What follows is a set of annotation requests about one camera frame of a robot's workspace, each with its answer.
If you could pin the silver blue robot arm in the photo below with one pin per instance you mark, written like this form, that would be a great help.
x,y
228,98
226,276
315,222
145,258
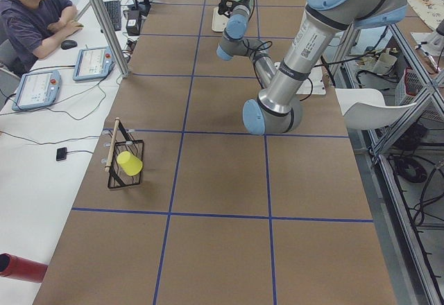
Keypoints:
x,y
277,108

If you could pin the cream rabbit print tray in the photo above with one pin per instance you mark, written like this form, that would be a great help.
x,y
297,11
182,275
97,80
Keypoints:
x,y
219,22

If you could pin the yellow plastic cup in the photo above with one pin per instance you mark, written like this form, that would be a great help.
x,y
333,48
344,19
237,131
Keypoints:
x,y
130,164

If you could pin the black keyboard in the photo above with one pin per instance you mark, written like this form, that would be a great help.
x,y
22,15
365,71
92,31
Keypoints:
x,y
113,9

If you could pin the white plastic chair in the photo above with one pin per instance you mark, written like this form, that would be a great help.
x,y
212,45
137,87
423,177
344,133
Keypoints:
x,y
365,109

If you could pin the far blue teach pendant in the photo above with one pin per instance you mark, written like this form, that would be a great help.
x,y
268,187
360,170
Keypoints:
x,y
93,63

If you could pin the blue teach pendant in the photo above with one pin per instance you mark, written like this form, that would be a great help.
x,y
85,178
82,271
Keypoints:
x,y
37,90
93,63

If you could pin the black computer mouse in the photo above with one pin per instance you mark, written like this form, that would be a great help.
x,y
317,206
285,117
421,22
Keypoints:
x,y
68,44

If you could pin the seated man in glasses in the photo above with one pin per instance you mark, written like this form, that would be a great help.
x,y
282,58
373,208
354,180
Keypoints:
x,y
36,28

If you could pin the near blue teach pendant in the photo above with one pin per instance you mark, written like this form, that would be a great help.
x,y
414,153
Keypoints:
x,y
37,90

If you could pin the small black phone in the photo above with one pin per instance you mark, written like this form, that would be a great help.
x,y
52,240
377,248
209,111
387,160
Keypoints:
x,y
61,154

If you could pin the red cylinder bottle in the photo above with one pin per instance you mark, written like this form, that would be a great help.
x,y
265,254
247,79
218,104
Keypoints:
x,y
16,267

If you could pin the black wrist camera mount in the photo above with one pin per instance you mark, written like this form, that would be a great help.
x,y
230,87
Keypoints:
x,y
224,8

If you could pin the aluminium frame post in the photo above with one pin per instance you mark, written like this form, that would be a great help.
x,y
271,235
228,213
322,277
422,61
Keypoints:
x,y
110,36

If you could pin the black wire cup rack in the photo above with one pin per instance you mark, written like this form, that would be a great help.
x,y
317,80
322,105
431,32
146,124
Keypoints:
x,y
121,140

